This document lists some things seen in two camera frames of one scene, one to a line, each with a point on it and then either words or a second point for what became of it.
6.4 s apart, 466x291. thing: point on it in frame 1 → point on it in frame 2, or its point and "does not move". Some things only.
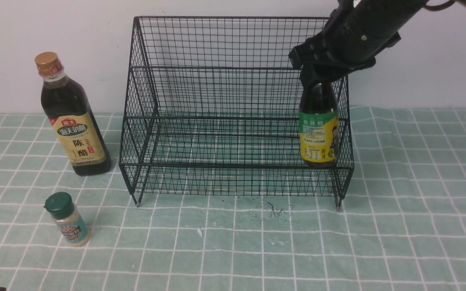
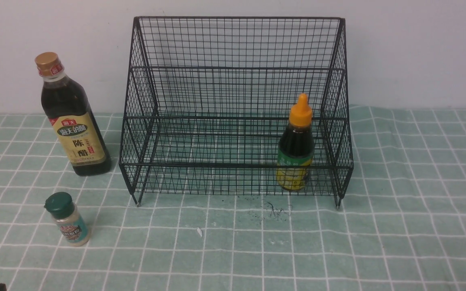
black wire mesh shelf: [212, 108] does not move
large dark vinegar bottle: [72, 118] does not move
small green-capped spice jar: [67, 216] does not move
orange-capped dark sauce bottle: [319, 128] → [296, 148]
